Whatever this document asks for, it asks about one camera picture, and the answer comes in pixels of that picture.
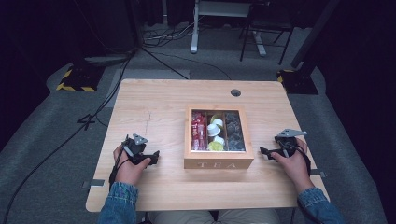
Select person's right hand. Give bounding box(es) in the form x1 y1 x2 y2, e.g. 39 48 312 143
270 138 316 195

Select long black floor cable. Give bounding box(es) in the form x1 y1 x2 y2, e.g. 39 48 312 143
0 46 139 224

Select bundle of floor cables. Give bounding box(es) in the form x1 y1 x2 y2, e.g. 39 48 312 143
142 15 206 49

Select person's left hand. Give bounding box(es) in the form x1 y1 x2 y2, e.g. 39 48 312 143
113 145 151 187

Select thin black floor cable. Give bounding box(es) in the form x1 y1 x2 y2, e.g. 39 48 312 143
140 46 233 81

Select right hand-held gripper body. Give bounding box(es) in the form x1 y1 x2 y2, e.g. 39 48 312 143
274 128 308 158

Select white desk frame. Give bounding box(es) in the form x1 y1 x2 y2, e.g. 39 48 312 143
190 0 268 58

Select right hand-held gripper black cable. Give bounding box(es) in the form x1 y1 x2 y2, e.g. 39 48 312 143
281 139 313 177

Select row of red tea packets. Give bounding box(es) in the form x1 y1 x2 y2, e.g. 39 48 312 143
191 111 207 151

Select striped black stand base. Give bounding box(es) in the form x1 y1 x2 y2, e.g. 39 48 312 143
55 63 106 93
276 68 319 95

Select black slanted stand pole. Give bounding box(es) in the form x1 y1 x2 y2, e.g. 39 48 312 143
290 0 342 70

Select wooden tea box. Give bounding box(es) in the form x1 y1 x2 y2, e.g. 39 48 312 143
183 104 255 171

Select black chair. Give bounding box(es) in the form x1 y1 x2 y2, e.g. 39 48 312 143
238 0 296 66

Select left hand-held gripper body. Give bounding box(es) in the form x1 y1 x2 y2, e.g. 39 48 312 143
122 133 153 166

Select hand-held gripper black cable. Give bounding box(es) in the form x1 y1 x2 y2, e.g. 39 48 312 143
281 139 313 177
108 146 131 191

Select assorted tea packets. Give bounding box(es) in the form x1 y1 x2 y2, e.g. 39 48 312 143
224 111 247 152

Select left hand-held gripper black cable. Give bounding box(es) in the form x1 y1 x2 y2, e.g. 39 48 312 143
108 146 131 191

